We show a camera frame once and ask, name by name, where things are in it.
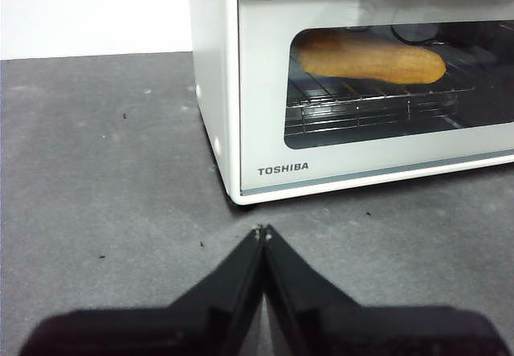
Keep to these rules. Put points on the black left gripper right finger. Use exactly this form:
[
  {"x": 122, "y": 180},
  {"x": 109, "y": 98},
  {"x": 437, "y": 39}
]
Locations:
[{"x": 321, "y": 320}]

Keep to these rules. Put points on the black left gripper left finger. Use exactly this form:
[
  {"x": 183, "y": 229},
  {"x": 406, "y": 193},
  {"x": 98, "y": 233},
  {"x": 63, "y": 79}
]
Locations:
[{"x": 217, "y": 316}]

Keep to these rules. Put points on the yellow corn cob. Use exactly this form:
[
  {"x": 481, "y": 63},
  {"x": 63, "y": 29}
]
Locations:
[{"x": 369, "y": 60}]

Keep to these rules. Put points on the white Toshiba toaster oven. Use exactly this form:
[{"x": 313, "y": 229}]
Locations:
[{"x": 213, "y": 50}]

